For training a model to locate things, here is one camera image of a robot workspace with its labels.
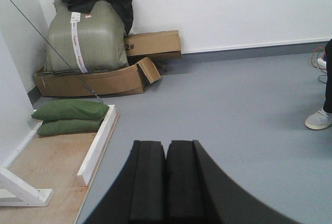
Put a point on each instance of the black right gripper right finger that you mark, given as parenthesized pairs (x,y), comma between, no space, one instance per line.
(199,191)

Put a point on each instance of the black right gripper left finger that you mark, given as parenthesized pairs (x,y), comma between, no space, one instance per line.
(137,194)

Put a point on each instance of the white far edge batten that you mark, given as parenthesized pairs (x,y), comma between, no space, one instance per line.
(91,162)

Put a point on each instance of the plywood base platform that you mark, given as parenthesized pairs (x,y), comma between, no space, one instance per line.
(51,163)

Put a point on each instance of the upper green sandbag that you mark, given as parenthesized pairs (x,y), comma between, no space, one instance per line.
(70,109)

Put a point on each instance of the green sandbag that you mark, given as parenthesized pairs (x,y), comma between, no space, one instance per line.
(70,109)
(59,127)

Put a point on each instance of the lower green sandbag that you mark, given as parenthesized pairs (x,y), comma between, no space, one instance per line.
(59,127)

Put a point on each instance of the flattened open cardboard box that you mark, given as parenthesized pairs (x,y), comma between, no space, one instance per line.
(129,80)

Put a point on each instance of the white far support brace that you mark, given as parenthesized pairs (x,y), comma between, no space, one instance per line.
(15,192)

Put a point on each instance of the white sneaker near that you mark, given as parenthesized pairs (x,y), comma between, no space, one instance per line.
(319,120)

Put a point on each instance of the cardboard box marked 2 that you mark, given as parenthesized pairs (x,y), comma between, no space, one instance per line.
(165,45)

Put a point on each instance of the large olive woven sack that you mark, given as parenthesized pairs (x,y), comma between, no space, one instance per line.
(85,42)

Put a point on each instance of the white power strip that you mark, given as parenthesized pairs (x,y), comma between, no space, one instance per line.
(321,63)

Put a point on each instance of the black trouser legs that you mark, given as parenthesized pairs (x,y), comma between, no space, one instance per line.
(327,104)

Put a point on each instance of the white door frame panel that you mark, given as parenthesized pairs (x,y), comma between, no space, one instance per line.
(17,125)

